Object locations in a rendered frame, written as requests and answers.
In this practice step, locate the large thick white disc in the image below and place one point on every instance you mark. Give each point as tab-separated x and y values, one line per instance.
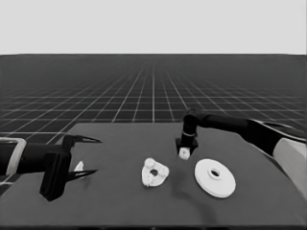
220	187

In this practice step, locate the small white T-shaped piece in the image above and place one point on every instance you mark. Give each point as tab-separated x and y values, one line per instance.
79	166

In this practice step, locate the white round carrier with pins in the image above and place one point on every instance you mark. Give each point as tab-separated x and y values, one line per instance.
156	180

